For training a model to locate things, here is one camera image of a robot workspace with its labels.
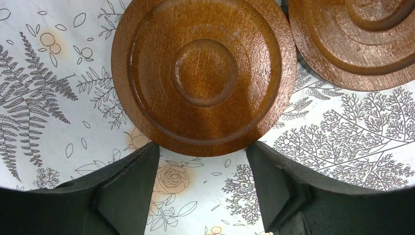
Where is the brown wooden coaster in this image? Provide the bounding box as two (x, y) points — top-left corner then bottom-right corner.
(288, 0), (415, 92)
(111, 0), (297, 157)

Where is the floral tablecloth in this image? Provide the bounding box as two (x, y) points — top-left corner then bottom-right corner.
(0, 0), (415, 235)

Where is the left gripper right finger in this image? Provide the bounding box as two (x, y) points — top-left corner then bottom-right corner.
(246, 141), (415, 235)

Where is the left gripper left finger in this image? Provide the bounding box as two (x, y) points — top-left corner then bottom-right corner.
(0, 142), (160, 235)

